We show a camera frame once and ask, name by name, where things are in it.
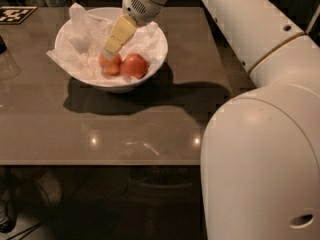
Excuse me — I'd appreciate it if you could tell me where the black white fiducial marker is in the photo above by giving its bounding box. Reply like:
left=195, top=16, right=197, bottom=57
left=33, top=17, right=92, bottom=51
left=0, top=6, right=37, bottom=25

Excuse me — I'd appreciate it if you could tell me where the black cable on floor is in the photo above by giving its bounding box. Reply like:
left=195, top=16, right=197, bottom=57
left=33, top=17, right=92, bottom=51
left=0, top=197, right=44, bottom=240

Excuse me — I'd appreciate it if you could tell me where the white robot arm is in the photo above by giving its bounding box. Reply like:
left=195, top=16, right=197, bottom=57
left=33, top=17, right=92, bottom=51
left=200, top=0, right=320, bottom=240

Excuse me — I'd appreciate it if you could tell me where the white ceramic bowl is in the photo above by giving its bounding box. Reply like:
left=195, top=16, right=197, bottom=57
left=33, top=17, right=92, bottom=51
left=54, top=6, right=169, bottom=94

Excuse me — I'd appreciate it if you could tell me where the red apple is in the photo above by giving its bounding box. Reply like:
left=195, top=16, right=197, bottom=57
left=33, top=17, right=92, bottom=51
left=120, top=53, right=149, bottom=79
left=99, top=54, right=122, bottom=76

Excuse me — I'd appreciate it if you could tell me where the dark object at left edge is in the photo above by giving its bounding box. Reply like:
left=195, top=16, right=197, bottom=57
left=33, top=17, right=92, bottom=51
left=0, top=35, right=7, bottom=54

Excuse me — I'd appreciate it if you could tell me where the white crumpled paper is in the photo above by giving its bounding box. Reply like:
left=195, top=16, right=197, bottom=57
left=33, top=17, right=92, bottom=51
left=46, top=2, right=160, bottom=83

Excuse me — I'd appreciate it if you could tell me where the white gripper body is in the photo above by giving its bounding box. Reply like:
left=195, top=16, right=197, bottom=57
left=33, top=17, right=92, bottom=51
left=122, top=0, right=163, bottom=25

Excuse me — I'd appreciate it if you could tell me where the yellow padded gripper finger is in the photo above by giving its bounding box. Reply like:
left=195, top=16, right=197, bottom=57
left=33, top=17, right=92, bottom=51
left=101, top=14, right=137, bottom=58

